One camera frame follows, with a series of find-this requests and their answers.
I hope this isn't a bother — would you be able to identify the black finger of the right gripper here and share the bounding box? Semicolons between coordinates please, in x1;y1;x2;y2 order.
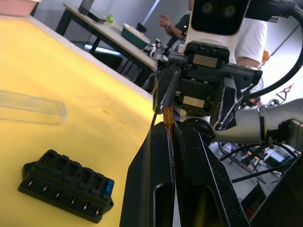
151;64;183;113
211;77;247;132

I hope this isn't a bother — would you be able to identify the yellow table mat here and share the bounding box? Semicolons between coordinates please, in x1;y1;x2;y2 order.
0;17;166;227

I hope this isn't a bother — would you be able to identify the white table with black legs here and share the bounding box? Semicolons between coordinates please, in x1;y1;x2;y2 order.
55;3;160;86

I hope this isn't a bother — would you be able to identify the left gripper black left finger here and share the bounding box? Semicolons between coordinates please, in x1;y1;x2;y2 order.
119;122;176;227

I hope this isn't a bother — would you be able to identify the pink tray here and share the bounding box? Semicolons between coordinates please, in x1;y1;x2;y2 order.
0;0;41;17

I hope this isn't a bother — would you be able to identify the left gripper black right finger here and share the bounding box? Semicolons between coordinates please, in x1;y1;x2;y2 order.
171;121;250;227

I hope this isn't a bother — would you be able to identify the dark robot body housing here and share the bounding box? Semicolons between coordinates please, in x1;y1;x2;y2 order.
250;158;303;227

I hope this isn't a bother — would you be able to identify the clear plastic fuse box cover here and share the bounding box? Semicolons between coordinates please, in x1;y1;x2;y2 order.
0;89;69;126

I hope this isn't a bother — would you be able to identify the small orange blade fuse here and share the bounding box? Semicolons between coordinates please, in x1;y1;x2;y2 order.
163;106;175;140

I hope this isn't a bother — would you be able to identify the flat black device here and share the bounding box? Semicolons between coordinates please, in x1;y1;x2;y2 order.
87;9;107;23

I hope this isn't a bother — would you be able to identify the thin black floor cable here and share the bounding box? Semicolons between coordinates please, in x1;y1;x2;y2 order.
231;160;296;184

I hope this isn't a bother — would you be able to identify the black fuse box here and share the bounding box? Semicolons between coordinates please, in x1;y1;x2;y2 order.
18;148;115;224

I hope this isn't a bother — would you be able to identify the black cylinder container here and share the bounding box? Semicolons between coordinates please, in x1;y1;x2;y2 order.
78;0;95;14

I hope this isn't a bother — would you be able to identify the small blue blade fuse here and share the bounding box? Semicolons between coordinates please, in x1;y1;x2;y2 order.
104;179;115;196

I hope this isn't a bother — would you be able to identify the person in white shirt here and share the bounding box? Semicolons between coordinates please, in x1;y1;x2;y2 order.
236;17;268;70

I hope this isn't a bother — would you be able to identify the green storage box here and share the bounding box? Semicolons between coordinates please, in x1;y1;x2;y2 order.
121;23;151;50

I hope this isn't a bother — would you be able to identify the seated person in dark shirt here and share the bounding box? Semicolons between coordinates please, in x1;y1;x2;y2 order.
159;0;194;48

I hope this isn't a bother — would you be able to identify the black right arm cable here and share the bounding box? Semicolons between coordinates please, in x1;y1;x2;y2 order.
243;0;303;100

